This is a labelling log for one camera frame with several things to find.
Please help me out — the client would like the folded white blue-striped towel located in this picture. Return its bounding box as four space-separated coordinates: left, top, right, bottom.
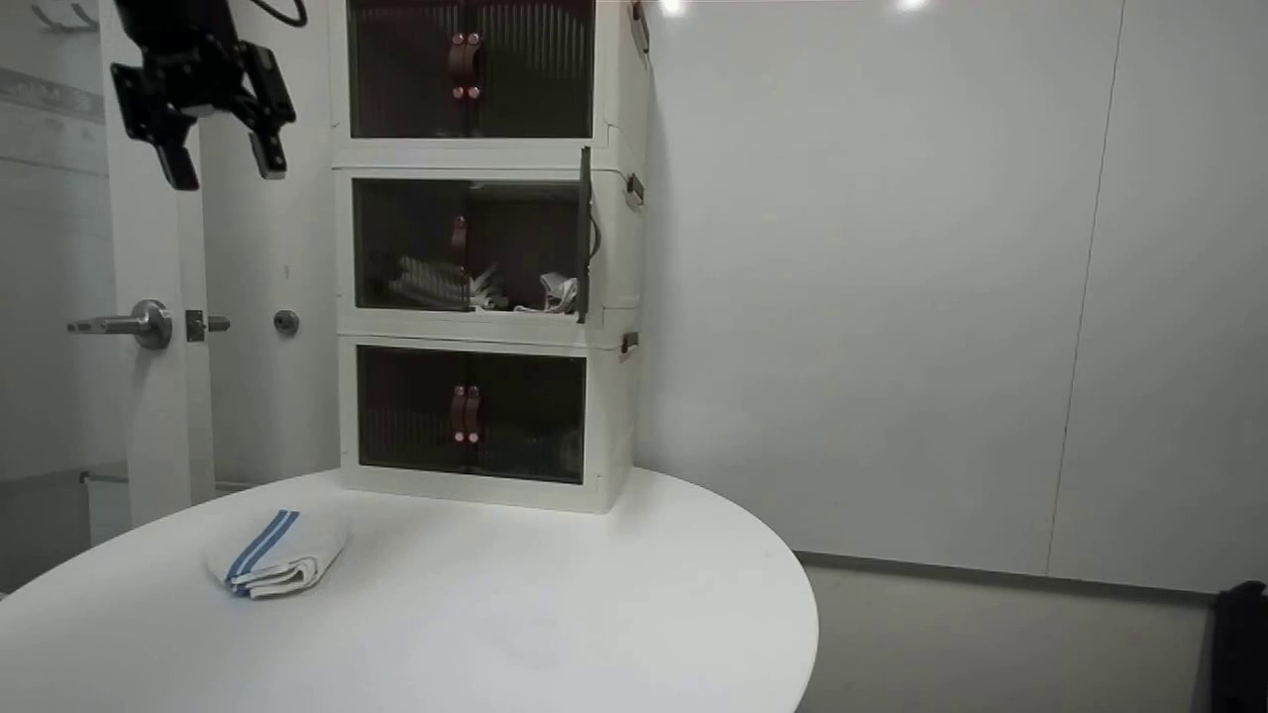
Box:
201 503 358 608

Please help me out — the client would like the silver door latch plate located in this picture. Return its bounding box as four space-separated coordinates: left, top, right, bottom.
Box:
184 304 234 345

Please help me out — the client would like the silver door lever handle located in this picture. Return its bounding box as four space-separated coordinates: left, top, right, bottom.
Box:
65 296 178 358

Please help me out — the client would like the white room door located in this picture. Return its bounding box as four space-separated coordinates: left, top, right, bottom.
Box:
100 0 221 531

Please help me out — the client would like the white patterned towel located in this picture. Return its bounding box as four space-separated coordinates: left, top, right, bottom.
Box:
386 254 585 321

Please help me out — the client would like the black object at floor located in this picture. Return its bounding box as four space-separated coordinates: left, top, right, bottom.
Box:
1206 580 1268 713

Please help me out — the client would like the red magnetic door latch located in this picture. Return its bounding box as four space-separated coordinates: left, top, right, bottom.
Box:
448 380 489 446
443 29 489 107

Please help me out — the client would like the dark tinted cabinet door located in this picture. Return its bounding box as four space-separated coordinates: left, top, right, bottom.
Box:
351 345 592 486
343 0 597 143

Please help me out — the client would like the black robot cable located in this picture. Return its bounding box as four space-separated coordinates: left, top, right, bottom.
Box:
248 0 317 33

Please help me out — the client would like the white stacked shelf cabinet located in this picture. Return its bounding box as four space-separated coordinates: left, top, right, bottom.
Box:
333 0 659 516

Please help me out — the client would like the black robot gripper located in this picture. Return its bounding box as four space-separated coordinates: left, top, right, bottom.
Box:
107 0 301 196

